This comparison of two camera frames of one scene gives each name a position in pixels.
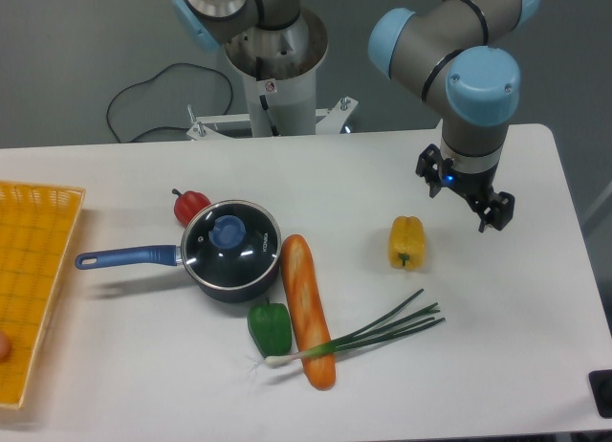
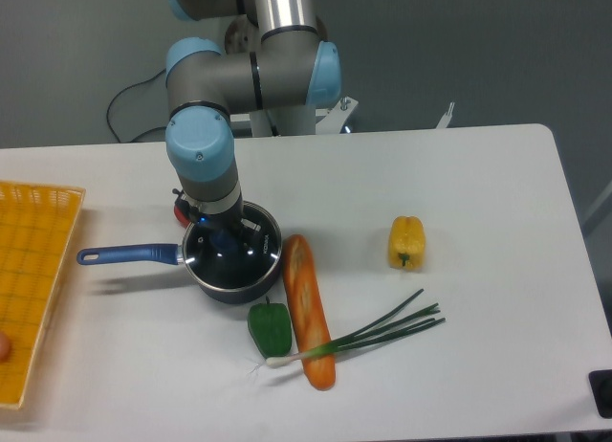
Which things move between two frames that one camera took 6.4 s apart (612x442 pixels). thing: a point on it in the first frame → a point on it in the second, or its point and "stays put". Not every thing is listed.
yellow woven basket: x=35 y=223 stays put
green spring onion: x=385 y=327 stays put
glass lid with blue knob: x=230 y=245 stays put
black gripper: x=494 y=209 → x=229 y=222
